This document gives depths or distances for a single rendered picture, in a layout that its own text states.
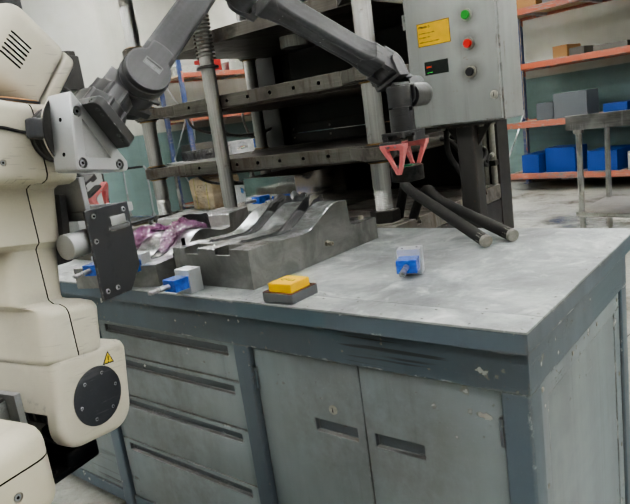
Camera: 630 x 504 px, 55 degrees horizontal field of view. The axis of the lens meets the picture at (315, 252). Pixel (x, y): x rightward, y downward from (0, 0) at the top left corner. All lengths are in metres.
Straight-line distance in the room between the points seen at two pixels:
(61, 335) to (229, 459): 0.68
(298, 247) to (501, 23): 0.91
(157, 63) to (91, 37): 8.27
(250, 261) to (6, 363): 0.51
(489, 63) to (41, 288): 1.36
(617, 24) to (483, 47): 6.08
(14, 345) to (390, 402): 0.67
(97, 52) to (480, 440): 8.60
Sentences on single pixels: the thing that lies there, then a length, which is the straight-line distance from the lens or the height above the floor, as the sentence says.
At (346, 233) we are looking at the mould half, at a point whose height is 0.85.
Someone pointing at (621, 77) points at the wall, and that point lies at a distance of 7.93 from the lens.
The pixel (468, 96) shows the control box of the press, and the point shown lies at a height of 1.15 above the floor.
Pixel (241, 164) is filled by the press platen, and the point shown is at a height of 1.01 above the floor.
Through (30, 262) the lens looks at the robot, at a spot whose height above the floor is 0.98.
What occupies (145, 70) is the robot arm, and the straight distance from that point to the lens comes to 1.04.
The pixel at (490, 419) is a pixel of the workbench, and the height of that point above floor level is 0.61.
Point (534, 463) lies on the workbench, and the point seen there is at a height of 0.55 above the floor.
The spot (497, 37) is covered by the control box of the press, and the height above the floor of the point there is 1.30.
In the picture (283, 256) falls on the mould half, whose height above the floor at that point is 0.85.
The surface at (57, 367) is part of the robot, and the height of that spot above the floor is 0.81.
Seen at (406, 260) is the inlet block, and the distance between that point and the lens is 1.25.
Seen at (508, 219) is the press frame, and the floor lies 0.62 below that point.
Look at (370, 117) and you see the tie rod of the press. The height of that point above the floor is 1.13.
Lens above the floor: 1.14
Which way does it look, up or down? 12 degrees down
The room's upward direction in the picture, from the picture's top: 8 degrees counter-clockwise
